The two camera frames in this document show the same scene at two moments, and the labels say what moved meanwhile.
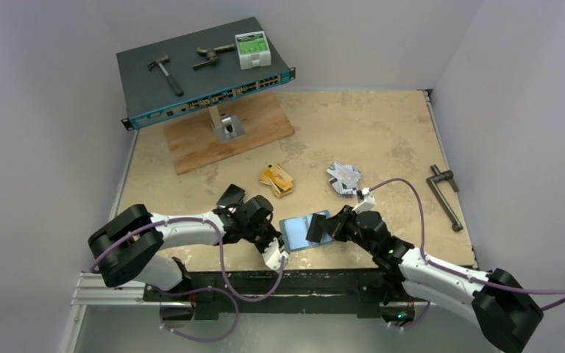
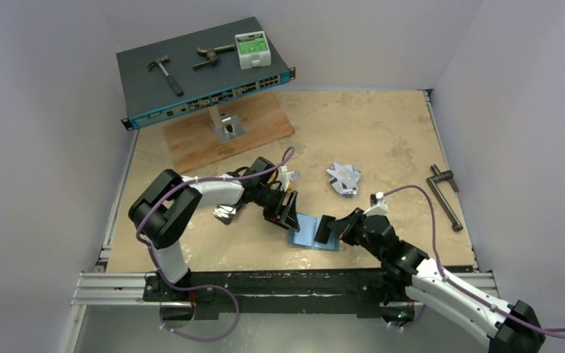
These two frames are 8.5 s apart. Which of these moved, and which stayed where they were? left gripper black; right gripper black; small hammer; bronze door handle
Moved: left gripper black
Stayed: small hammer; bronze door handle; right gripper black
